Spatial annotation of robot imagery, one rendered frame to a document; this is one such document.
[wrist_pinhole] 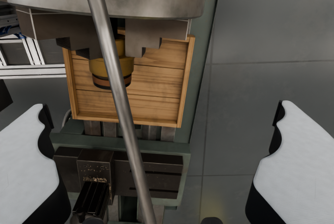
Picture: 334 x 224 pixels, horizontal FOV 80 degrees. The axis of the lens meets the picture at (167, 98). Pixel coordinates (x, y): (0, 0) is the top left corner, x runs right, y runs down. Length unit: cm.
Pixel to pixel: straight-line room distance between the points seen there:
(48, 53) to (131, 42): 116
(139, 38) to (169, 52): 24
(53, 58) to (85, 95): 82
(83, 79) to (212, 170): 178
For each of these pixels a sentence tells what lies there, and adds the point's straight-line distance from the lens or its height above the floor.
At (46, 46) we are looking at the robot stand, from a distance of 149.
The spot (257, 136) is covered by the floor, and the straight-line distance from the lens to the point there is 204.
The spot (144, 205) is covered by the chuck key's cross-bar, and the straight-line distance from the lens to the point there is 22.
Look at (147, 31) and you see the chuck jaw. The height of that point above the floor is 110.
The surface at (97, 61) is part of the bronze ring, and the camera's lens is 37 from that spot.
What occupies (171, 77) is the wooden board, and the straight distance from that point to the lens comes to 62.
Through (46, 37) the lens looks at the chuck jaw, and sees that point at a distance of 31.
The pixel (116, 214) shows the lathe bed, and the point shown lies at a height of 87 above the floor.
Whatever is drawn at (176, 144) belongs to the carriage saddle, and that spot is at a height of 88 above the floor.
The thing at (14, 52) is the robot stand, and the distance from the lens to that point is 161.
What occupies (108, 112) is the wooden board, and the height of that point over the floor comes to 89.
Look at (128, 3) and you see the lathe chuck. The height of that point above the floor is 123.
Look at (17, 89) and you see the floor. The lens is 202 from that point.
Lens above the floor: 146
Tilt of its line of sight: 62 degrees down
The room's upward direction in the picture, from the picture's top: 180 degrees counter-clockwise
